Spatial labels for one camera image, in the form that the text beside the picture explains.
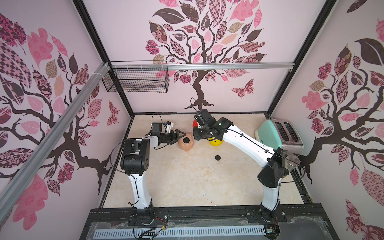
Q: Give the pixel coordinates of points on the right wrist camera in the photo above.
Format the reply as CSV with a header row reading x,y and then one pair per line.
x,y
200,117

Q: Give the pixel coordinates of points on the left aluminium rail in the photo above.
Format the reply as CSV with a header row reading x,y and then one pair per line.
x,y
25,175

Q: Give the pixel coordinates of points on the glass jar black lid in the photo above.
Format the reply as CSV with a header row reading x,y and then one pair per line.
x,y
291,161

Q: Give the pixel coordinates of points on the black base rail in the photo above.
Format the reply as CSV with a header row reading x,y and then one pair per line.
x,y
253,213

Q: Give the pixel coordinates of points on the mint green toaster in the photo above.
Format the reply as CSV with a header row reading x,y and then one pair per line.
x,y
276,133

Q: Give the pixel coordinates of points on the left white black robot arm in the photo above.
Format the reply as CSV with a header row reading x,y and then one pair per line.
x,y
135,161

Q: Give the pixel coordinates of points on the aluminium rail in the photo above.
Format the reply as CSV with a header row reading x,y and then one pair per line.
x,y
25,175
230,66

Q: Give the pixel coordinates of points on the yellow piggy bank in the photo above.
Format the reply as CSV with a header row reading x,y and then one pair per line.
x,y
215,142

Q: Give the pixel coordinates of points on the white cable duct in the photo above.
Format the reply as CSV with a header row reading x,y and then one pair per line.
x,y
178,232

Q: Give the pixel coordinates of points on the black wire basket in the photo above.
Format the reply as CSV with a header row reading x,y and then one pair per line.
x,y
138,77

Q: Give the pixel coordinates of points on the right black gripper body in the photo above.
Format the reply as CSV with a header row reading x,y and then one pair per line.
x,y
199,130

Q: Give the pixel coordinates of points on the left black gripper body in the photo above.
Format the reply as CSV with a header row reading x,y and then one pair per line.
x,y
169,137

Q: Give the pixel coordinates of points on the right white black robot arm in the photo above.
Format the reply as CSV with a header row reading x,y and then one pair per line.
x,y
276,164

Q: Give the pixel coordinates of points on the back aluminium rail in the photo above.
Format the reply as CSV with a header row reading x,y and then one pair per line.
x,y
230,66

